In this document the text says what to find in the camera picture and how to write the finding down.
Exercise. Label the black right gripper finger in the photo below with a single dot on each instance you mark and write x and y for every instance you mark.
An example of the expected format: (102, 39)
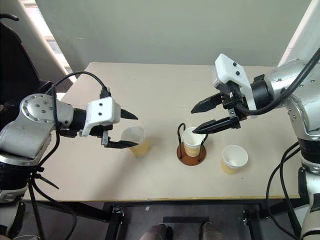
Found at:
(207, 105)
(217, 126)

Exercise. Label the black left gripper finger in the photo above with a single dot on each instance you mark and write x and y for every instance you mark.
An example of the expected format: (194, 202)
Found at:
(127, 115)
(122, 144)

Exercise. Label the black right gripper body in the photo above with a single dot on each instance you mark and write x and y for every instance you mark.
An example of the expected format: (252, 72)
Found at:
(235, 98)

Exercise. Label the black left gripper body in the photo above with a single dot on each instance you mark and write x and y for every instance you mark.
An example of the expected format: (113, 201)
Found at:
(105, 135)

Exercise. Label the clear plastic cup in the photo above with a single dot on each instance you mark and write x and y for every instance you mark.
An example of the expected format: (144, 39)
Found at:
(140, 148)

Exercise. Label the yellow white paper cup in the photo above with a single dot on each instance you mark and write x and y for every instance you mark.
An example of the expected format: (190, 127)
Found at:
(191, 142)
(233, 156)

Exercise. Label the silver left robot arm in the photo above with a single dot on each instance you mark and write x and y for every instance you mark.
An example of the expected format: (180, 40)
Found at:
(30, 125)

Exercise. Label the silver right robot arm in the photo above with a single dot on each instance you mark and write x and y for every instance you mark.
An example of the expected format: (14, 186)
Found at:
(300, 82)

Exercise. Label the dark rounded shape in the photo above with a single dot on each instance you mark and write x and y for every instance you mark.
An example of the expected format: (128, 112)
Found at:
(211, 232)
(156, 232)

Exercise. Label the dark chair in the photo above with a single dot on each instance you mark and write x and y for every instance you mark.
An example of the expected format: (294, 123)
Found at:
(15, 62)

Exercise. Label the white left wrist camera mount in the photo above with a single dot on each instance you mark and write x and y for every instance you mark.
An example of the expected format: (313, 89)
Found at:
(102, 110)

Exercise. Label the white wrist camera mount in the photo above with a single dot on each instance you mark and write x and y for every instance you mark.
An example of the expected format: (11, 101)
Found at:
(228, 66)
(102, 110)

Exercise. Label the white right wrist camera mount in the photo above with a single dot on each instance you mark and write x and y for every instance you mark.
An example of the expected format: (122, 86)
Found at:
(228, 66)

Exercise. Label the black metal table frame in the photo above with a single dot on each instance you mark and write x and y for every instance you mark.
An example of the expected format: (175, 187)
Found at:
(82, 212)

